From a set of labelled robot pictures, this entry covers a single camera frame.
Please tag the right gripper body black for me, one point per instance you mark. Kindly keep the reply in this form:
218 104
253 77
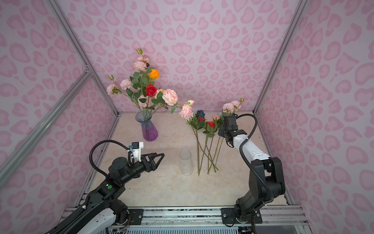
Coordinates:
224 131

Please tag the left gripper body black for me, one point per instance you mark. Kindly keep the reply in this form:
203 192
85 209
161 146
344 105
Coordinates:
139 168

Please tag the orange rose stem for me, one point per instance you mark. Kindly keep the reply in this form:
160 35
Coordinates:
141 79

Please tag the pink peony branch with bud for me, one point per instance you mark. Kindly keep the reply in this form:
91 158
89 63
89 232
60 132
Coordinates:
123 88

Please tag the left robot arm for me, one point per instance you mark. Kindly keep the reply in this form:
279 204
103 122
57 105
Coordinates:
107 194

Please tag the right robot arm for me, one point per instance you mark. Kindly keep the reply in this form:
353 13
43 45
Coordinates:
266 179

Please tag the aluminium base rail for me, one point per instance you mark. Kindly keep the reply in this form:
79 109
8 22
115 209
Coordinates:
273 219

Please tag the left aluminium frame strut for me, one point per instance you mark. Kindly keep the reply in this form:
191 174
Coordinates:
76 44

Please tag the small pink peony sprig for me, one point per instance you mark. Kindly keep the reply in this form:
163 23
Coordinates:
142 62

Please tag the right aluminium frame strut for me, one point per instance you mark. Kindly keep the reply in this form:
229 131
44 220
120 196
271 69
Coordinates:
289 34

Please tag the large red rose stem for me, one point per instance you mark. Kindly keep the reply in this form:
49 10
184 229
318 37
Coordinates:
151 100

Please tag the clear glass cylinder vase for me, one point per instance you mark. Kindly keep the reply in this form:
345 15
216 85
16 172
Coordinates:
185 162

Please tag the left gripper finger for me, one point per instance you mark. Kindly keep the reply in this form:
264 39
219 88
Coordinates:
154 155
154 163

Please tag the purple glass vase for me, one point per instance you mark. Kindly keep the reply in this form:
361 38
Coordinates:
149 131

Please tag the diagonal aluminium frame strut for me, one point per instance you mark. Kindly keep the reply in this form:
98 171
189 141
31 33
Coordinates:
24 149

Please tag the small mixed roses spray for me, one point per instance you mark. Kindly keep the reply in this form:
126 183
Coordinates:
229 108

